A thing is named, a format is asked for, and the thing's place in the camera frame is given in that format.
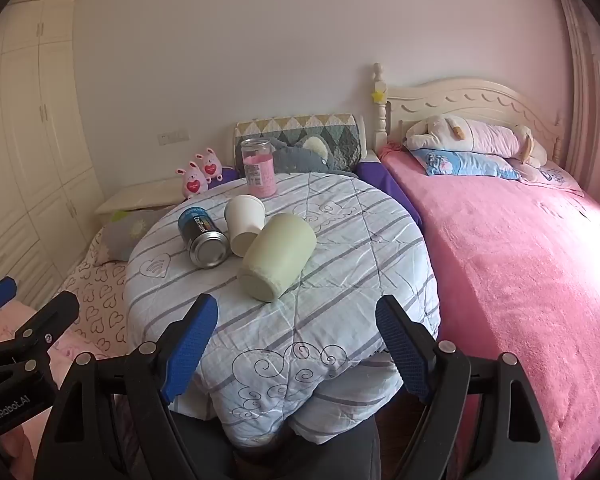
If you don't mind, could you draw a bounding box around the white cup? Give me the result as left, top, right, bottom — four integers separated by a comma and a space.
224, 195, 266, 257

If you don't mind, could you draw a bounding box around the glass jar with pink contents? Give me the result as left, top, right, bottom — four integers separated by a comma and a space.
240, 138, 279, 197

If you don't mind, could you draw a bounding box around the pink floral cloth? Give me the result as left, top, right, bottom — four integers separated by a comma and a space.
0, 300, 126, 480

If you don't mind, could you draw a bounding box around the patchwork diamond quilt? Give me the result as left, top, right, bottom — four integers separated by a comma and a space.
232, 114, 366, 173

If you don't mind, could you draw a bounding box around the heart print sheet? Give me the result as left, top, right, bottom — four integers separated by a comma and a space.
62, 230, 131, 361

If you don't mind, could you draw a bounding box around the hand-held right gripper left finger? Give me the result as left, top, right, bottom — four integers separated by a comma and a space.
32, 292, 241, 480

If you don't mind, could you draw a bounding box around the blue metal can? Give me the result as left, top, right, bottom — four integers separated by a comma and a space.
178, 205, 229, 267

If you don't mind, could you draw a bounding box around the cream wardrobe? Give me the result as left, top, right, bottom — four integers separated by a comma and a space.
0, 0, 106, 301

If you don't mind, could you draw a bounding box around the cream carved column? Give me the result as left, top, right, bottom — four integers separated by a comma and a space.
552, 0, 600, 196

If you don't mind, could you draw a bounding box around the striped white quilt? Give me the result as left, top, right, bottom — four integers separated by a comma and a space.
124, 172, 441, 448

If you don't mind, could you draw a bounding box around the pink printed pillow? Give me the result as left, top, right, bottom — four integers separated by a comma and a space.
505, 157, 583, 193

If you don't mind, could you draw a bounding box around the pink bunny toy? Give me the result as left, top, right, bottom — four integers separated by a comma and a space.
175, 161, 204, 198
196, 147, 224, 183

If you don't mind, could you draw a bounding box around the pink fleece blanket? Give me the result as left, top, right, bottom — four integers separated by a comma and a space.
380, 150, 600, 480

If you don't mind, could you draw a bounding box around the pale green cup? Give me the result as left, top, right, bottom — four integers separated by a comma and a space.
237, 212, 317, 302

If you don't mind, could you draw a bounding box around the cream wooden headboard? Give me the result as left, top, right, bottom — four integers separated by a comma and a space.
372, 62, 566, 166

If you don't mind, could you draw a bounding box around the purple cloth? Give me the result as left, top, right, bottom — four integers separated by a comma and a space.
355, 160, 423, 226

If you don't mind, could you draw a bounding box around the blue printed pillow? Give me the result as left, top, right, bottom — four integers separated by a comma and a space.
411, 149, 521, 180

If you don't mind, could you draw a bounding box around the grey star pillow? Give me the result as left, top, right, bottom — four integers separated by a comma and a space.
96, 205, 168, 263

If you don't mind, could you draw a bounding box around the grey plush toy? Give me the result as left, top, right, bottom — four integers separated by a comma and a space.
270, 136, 341, 173

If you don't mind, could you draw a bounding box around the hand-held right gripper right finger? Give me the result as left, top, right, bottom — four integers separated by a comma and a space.
375, 294, 556, 480

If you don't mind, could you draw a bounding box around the white and pink plush toy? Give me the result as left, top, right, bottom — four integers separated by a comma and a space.
405, 116, 548, 167

